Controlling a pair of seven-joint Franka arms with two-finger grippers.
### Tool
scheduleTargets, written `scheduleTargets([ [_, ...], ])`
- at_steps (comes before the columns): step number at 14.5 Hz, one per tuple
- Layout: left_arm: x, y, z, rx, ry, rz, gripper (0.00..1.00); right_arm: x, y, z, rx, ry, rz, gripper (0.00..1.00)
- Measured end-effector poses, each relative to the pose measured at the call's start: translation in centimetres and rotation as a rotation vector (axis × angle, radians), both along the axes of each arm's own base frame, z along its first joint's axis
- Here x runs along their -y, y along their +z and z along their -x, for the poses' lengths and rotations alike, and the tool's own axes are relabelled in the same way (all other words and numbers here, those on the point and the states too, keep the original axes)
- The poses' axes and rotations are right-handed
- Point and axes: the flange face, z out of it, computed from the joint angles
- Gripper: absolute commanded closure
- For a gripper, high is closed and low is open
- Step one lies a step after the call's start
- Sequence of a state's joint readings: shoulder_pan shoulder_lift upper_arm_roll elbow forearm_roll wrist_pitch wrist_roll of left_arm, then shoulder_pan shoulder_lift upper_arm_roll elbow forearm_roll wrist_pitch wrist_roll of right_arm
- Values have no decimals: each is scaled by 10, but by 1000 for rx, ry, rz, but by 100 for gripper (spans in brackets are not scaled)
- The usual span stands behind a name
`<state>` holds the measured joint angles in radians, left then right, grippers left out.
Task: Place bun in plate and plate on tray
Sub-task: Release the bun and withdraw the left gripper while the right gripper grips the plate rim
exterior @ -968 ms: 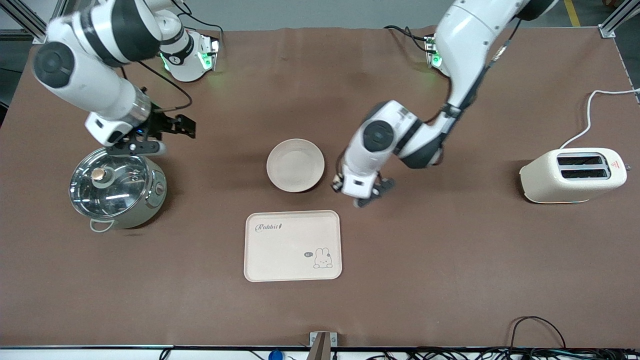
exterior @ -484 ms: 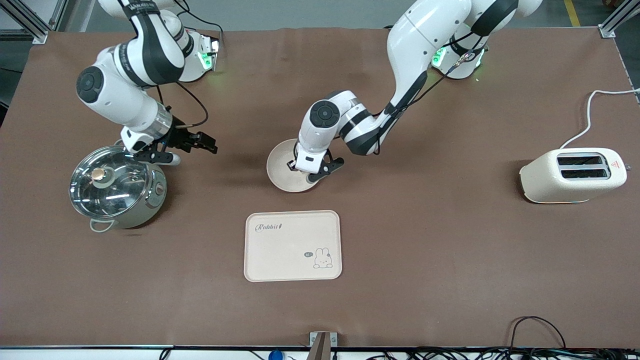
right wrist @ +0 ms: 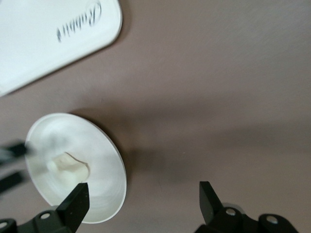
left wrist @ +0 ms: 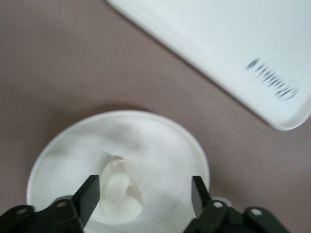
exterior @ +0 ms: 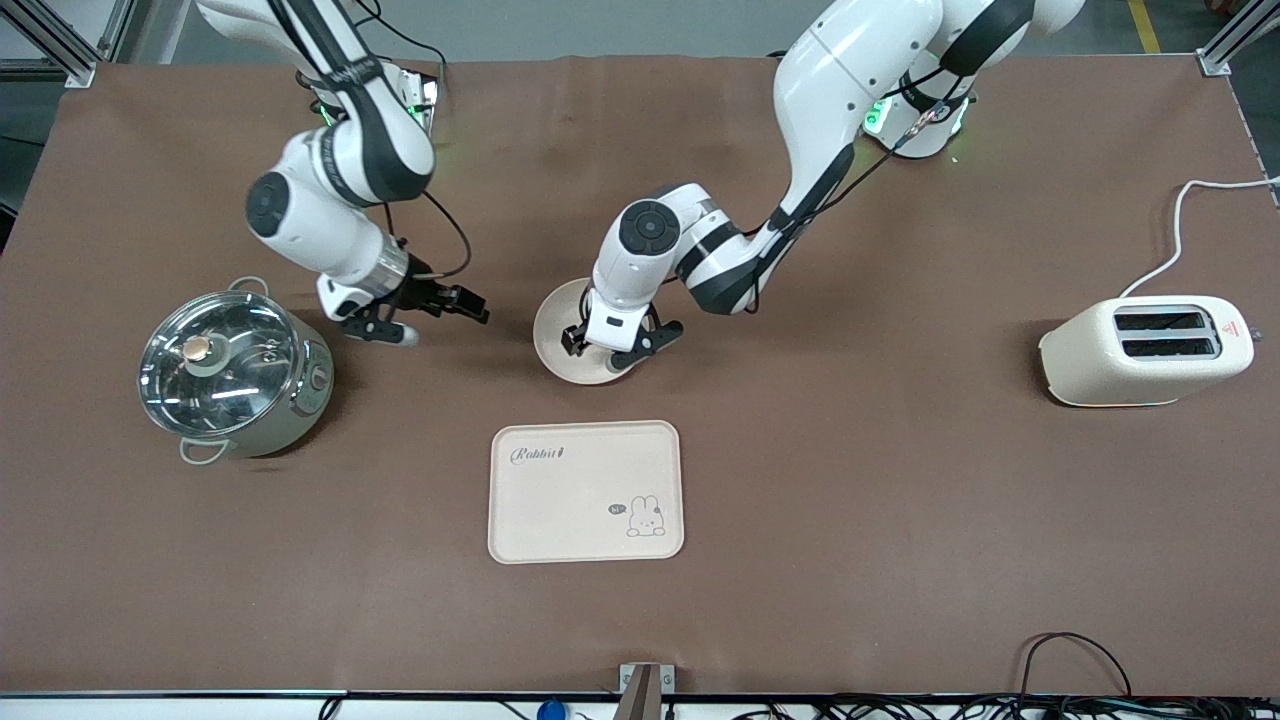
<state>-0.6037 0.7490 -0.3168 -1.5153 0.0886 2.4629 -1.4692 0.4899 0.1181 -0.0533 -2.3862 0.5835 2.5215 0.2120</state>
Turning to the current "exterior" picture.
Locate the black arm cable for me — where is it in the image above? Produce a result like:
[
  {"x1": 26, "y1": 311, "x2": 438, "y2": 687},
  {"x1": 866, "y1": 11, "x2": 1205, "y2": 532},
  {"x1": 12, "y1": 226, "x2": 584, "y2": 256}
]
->
[
  {"x1": 745, "y1": 60, "x2": 979, "y2": 313},
  {"x1": 380, "y1": 188, "x2": 473, "y2": 283}
]

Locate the white toaster power cable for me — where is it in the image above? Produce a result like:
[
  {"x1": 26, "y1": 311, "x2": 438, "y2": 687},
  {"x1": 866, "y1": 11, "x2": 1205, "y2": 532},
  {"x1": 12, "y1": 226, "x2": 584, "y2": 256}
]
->
[{"x1": 1118, "y1": 177, "x2": 1280, "y2": 299}]

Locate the black cable bundle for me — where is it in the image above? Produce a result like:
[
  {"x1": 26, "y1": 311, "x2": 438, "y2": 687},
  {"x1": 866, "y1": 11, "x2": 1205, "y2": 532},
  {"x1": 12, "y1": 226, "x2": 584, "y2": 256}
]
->
[{"x1": 320, "y1": 693, "x2": 1280, "y2": 720}]

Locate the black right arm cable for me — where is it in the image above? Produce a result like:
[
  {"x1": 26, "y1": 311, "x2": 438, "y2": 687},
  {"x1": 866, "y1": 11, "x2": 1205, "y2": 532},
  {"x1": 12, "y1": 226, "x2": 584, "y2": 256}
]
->
[{"x1": 380, "y1": 188, "x2": 473, "y2": 283}]

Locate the brown table mat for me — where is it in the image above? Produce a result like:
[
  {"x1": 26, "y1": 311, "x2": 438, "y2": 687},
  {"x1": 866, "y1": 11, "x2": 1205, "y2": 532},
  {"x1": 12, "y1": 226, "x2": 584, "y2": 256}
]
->
[{"x1": 0, "y1": 55, "x2": 1280, "y2": 698}]

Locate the cream round plate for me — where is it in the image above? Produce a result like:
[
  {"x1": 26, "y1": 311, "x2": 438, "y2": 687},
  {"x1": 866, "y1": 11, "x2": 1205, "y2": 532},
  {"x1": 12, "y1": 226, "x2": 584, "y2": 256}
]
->
[{"x1": 533, "y1": 277, "x2": 651, "y2": 388}]

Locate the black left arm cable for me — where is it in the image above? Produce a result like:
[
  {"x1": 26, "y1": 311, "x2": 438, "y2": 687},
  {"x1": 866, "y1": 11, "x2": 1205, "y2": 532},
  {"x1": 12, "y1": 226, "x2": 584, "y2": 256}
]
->
[{"x1": 745, "y1": 60, "x2": 979, "y2": 313}]

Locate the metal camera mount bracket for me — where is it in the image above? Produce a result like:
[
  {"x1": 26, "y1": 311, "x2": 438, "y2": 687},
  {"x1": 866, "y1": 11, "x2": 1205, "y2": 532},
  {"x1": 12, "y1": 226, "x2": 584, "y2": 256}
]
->
[{"x1": 618, "y1": 663, "x2": 676, "y2": 720}]

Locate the cream two-slot toaster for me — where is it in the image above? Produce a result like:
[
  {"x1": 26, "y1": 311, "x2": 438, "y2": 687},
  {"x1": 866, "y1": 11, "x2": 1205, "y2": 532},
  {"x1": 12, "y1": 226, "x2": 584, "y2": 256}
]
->
[{"x1": 1038, "y1": 295, "x2": 1256, "y2": 408}]

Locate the aluminium frame profile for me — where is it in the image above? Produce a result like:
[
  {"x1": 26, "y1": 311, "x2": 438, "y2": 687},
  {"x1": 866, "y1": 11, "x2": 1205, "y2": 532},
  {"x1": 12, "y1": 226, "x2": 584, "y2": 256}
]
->
[
  {"x1": 0, "y1": 0, "x2": 136, "y2": 89},
  {"x1": 1197, "y1": 0, "x2": 1280, "y2": 78}
]

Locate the cream rabbit print tray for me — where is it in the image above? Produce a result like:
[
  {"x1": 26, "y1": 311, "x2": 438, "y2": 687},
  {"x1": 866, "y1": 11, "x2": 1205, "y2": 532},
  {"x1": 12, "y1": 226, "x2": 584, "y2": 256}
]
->
[{"x1": 488, "y1": 420, "x2": 686, "y2": 566}]

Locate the glass pot lid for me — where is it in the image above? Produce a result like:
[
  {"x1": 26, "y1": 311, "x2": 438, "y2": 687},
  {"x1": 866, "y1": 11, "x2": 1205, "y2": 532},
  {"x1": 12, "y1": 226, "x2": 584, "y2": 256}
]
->
[{"x1": 138, "y1": 290, "x2": 301, "y2": 439}]

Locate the grey electric cooking pot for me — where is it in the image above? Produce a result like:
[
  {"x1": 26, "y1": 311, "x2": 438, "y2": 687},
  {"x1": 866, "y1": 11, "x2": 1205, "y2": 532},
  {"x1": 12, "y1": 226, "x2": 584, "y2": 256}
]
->
[{"x1": 138, "y1": 277, "x2": 336, "y2": 466}]

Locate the black looped cable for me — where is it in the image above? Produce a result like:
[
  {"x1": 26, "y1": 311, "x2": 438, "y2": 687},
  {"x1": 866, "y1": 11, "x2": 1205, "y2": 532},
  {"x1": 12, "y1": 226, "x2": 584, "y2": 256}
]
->
[{"x1": 1018, "y1": 632, "x2": 1133, "y2": 701}]

